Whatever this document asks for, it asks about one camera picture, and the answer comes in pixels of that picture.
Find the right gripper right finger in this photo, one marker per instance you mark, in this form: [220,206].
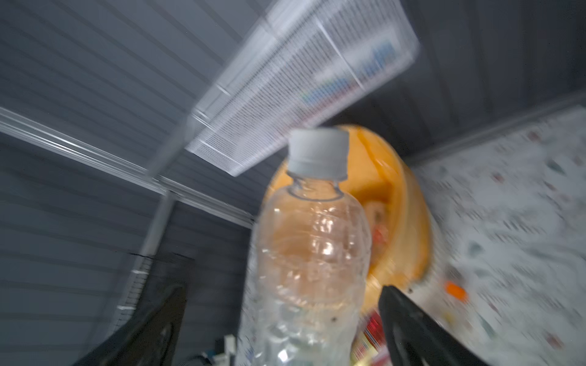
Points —
[414,338]

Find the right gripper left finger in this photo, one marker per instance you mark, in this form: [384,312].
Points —
[148,338]

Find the yellow tea bottle red label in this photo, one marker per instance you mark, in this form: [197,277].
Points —
[370,347]

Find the orange label bottle orange cap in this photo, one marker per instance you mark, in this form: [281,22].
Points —
[456,291]

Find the clear bottle white cap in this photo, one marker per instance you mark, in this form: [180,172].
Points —
[311,249]

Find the orange bin liner bag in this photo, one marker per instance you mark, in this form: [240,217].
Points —
[395,210]

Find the white wire mesh basket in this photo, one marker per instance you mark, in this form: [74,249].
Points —
[303,63]

